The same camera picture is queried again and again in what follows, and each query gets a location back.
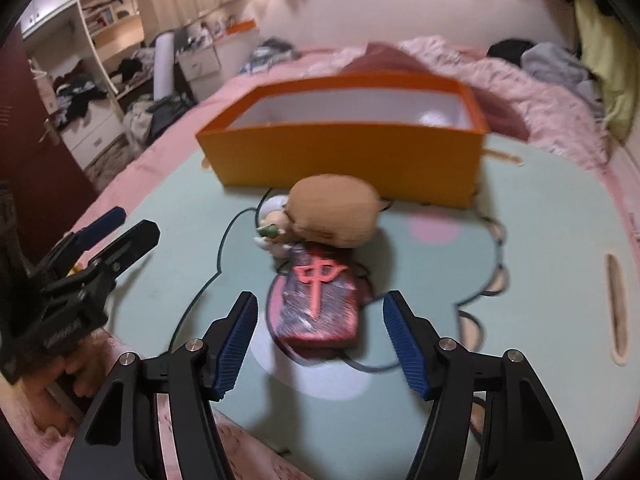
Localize beige plush toy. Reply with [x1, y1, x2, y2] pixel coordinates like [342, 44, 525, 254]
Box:
[255, 175, 383, 257]

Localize mint cartoon lap table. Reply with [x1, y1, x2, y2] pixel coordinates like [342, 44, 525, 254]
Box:
[65, 35, 640, 480]

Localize white roll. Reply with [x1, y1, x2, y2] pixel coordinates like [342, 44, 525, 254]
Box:
[152, 32, 178, 101]

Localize white shelf unit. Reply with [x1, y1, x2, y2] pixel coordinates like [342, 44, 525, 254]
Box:
[20, 0, 146, 171]

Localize person's left hand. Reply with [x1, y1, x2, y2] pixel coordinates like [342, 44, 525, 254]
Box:
[25, 330, 118, 411]

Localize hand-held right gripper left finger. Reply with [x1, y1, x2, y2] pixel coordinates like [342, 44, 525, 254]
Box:
[59, 291, 259, 480]

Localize red mahjong tile block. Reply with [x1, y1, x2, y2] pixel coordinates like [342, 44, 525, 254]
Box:
[277, 242, 361, 348]

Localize orange cardboard box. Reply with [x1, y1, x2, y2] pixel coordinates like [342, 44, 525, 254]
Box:
[195, 72, 487, 209]

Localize dark red door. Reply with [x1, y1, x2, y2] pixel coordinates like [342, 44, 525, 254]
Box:
[0, 35, 98, 261]

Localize yellow-green cloth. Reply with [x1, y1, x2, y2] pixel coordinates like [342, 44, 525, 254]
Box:
[572, 0, 640, 141]

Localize pile of clothes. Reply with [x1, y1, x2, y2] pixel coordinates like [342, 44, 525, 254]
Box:
[122, 92, 196, 148]

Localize maroon pillow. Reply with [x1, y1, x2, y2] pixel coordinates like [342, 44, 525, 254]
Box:
[345, 42, 531, 143]

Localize pink printed duvet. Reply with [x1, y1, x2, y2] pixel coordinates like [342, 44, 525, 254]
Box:
[400, 36, 613, 161]

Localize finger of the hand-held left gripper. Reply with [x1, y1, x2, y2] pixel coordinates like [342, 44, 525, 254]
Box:
[65, 206, 126, 261]
[87, 220, 160, 283]

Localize black clothing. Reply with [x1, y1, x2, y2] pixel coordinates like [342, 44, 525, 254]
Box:
[486, 38, 538, 63]

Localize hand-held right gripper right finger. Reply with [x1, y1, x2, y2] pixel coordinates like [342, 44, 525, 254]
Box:
[382, 290, 583, 480]

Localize white drawer cabinet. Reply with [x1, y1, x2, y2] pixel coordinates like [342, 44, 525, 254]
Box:
[177, 47, 222, 79]

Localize blue grey clothing heap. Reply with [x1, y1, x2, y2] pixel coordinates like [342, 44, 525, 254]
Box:
[240, 37, 301, 73]

